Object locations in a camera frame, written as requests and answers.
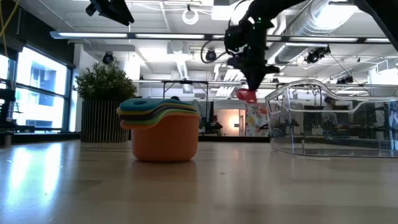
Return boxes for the clear plastic basket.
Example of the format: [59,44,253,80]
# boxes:
[264,78,398,159]

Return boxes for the white ceiling ring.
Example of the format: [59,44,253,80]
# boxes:
[182,8,200,26]

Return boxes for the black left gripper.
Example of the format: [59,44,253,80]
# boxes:
[85,0,135,27]

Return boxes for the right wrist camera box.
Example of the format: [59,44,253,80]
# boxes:
[224,23,253,52]

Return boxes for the colourful wall poster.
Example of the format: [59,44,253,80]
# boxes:
[244,102,271,138]

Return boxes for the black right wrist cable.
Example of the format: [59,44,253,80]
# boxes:
[200,40,229,65]

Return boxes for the small black track light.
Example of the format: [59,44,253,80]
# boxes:
[335,75,354,85]

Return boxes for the orange measuring cup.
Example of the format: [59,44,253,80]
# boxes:
[119,112,201,162]

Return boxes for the black background table frame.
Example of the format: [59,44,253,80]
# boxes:
[161,80,210,124]

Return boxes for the black aluminium rig frame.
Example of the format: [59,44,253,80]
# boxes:
[49,30,398,44]

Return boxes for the yellow hanging cable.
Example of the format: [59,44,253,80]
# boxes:
[0,0,20,57]

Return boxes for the potted plant in ribbed pot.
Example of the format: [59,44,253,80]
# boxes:
[75,60,138,143]

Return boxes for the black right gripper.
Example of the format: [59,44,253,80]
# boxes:
[227,17,280,92]

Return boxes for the black background machine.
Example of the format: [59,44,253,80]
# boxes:
[200,120,223,136]

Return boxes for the pink measuring cup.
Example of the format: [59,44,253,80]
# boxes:
[235,88,259,105]

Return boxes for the green measuring cup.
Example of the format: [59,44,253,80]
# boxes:
[123,108,200,127]

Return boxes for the silver ventilation duct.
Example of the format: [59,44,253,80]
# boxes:
[273,0,358,65]

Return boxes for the black track light cluster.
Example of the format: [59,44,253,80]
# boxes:
[304,45,331,65]

